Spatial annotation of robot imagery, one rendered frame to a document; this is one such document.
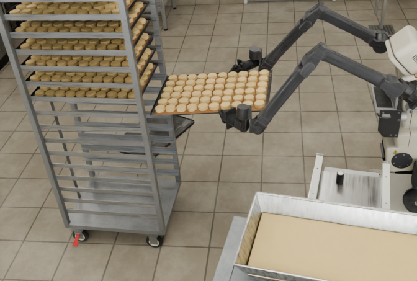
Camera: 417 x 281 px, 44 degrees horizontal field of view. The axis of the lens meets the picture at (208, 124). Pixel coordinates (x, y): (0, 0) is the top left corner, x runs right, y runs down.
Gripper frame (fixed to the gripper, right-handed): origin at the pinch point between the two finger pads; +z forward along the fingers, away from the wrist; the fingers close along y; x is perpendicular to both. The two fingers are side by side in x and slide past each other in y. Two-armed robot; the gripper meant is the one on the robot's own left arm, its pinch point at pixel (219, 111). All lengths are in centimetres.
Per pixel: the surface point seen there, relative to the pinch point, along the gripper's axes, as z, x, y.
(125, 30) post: 23, -29, -48
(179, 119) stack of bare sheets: 140, 49, 93
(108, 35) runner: 32, -35, -45
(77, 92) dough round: 56, -49, -11
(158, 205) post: 27, -33, 60
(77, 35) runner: 43, -45, -46
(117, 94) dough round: 40, -35, -10
